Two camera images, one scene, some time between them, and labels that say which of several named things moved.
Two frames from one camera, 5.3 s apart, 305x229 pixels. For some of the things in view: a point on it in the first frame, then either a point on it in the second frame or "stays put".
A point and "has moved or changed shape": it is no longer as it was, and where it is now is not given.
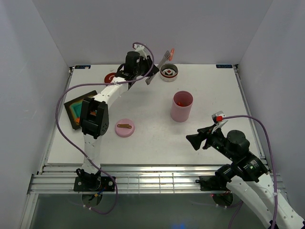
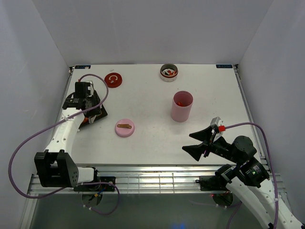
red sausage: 180,104 stays put
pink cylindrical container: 181,105 stays put
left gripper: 147,62 → 96,111
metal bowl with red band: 168,72 stays put
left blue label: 83,67 stays put
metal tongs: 166,56 has moved or changed shape
